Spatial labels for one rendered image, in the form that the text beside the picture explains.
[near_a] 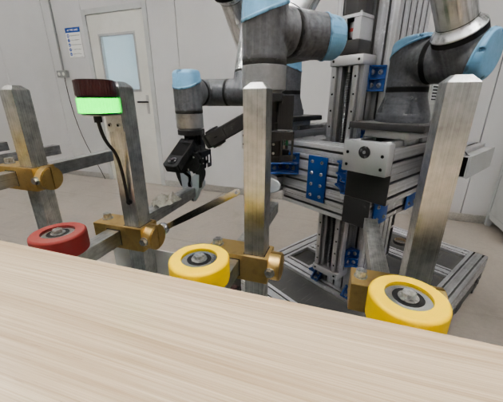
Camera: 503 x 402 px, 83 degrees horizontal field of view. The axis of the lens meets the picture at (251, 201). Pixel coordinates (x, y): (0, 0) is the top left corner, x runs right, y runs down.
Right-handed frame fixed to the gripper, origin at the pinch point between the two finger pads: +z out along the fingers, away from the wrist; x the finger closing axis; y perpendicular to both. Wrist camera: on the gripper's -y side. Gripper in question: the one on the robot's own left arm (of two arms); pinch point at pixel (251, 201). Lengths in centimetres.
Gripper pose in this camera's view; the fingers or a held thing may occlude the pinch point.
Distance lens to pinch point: 56.0
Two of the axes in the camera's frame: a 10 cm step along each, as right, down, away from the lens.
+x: -0.4, -3.4, 9.4
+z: 0.0, 9.4, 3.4
